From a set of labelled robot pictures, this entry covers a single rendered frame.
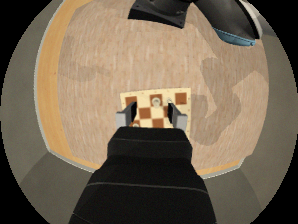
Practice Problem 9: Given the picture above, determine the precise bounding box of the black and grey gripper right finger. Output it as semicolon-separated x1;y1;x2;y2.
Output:
167;103;188;132

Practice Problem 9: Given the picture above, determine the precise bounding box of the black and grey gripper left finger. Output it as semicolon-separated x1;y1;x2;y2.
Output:
115;101;137;129

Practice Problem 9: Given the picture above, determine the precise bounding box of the brown and cream chessboard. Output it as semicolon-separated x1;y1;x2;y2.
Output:
120;88;191;139

